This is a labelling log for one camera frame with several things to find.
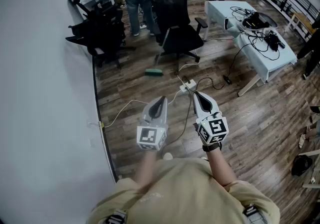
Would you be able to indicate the thin grey rod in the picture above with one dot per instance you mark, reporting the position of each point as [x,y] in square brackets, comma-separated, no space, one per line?
[153,72]

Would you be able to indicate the black oval tray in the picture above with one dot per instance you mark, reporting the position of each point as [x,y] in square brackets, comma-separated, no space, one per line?
[271,21]

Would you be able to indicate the person's right forearm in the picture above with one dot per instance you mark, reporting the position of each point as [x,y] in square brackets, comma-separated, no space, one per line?
[220,168]

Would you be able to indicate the black mesh office chair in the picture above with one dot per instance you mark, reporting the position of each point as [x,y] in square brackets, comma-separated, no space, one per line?
[172,5]

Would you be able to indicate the beige shirt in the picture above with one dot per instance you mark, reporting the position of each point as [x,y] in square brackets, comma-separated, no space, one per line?
[180,193]

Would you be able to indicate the table with light blue cloth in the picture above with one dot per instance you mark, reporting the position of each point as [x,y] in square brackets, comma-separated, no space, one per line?
[225,8]

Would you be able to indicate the person's left forearm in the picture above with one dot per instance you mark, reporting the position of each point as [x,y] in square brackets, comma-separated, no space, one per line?
[147,165]

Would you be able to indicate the wooden side table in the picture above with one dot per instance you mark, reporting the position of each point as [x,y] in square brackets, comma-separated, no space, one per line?
[302,17]

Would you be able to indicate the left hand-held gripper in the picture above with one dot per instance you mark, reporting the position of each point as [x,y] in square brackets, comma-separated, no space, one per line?
[150,137]

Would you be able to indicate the black wristwatch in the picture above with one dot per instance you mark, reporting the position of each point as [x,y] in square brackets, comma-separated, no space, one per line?
[211,147]

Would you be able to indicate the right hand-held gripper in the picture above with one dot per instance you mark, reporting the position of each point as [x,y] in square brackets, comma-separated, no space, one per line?
[216,129]

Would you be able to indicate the black bag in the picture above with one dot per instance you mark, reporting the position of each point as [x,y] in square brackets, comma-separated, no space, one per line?
[301,165]

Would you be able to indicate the white device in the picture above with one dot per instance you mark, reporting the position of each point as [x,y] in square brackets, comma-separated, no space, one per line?
[227,23]

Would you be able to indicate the white power strip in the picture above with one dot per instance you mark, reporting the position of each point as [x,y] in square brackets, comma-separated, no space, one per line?
[186,86]

